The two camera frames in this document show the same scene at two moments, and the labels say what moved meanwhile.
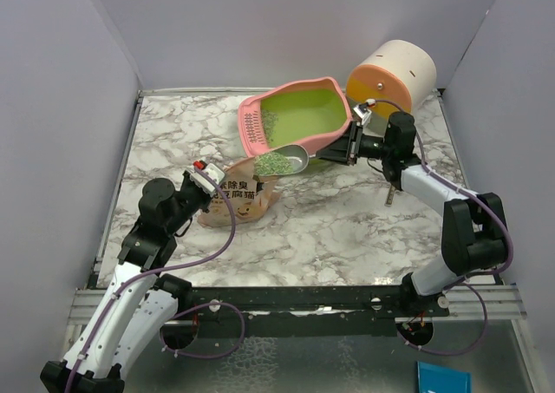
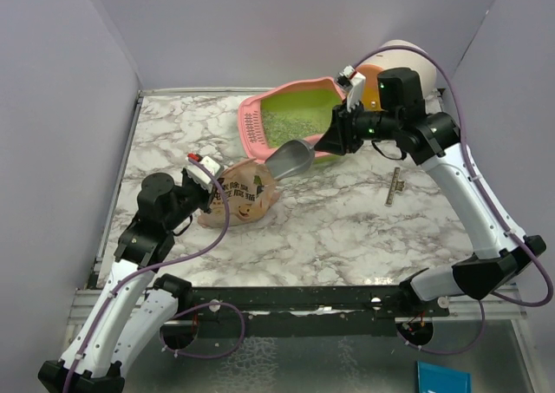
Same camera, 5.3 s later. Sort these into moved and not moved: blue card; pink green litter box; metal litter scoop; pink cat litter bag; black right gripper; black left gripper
Moved: metal litter scoop; black right gripper
Not moved: pink cat litter bag; pink green litter box; blue card; black left gripper
